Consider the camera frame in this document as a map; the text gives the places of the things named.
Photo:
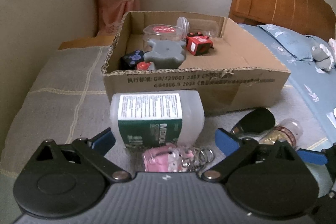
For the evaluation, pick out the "cardboard box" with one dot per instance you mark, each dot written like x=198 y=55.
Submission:
x=236 y=56

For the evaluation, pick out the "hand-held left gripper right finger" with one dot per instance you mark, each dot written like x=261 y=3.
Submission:
x=227 y=140

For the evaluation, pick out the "wooden nightstand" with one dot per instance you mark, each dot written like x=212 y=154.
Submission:
x=84 y=43

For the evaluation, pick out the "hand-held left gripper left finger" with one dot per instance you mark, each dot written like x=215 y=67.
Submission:
x=103 y=139

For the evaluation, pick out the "blue floral bed sheet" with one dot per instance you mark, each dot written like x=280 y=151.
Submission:
x=309 y=87

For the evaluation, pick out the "clear round container red label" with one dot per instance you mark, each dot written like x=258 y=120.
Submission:
x=162 y=29

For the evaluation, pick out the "clear plastic jar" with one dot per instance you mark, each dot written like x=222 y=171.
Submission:
x=204 y=27

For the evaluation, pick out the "red toy train car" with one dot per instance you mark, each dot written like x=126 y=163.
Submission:
x=199 y=44

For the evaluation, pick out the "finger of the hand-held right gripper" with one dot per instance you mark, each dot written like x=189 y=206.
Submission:
x=328 y=204
x=312 y=156

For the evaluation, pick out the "grey plush toy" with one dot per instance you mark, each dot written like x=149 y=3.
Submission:
x=323 y=56

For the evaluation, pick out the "black glossy oval object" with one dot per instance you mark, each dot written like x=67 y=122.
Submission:
x=257 y=119

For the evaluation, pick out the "blue floral pillow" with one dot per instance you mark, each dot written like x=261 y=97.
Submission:
x=288 y=40

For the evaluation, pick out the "black toy car red wheels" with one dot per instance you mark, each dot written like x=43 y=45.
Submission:
x=134 y=58

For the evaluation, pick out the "grey toy figure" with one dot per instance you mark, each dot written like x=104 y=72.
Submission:
x=165 y=53

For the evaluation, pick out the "clear capsule bottle silver cap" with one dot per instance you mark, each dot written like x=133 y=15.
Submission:
x=283 y=132

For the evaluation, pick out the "white plastic packet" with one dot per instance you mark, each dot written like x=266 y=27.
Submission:
x=332 y=115

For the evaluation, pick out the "white bottle with green label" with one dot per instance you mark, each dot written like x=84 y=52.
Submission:
x=149 y=108

